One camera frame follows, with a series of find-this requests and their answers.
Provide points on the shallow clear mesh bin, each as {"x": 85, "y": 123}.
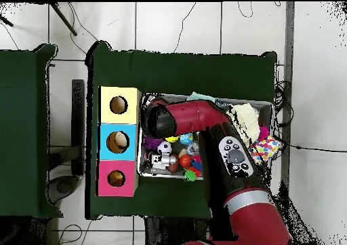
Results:
{"x": 168, "y": 174}

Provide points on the green cloth side table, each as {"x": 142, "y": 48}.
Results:
{"x": 19, "y": 133}

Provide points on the small red-orange ball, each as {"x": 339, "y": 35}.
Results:
{"x": 185, "y": 160}

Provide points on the colourful polka dot cloth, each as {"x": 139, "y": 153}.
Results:
{"x": 264, "y": 150}

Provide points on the cream waffle cloth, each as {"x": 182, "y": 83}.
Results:
{"x": 245, "y": 120}

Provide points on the purple spiky ball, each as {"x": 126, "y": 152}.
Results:
{"x": 150, "y": 143}

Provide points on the mint green waffle cloth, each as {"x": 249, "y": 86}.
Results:
{"x": 200, "y": 96}

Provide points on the yellow plush toy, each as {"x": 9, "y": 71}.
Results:
{"x": 116, "y": 177}

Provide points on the blue globe ball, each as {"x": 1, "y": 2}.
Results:
{"x": 186, "y": 138}

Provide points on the black tripod leg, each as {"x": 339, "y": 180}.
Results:
{"x": 6, "y": 21}
{"x": 63, "y": 19}

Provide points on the small toy soccer ball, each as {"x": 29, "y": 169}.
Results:
{"x": 164, "y": 147}

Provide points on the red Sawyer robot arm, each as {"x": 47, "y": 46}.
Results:
{"x": 195, "y": 117}

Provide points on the multicolour spiky caterpillar toy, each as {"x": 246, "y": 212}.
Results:
{"x": 193, "y": 171}

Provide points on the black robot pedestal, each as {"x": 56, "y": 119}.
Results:
{"x": 173, "y": 234}

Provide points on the silver plastic toy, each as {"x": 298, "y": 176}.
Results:
{"x": 162, "y": 160}

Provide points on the wooden box with three holes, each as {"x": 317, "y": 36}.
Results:
{"x": 119, "y": 120}

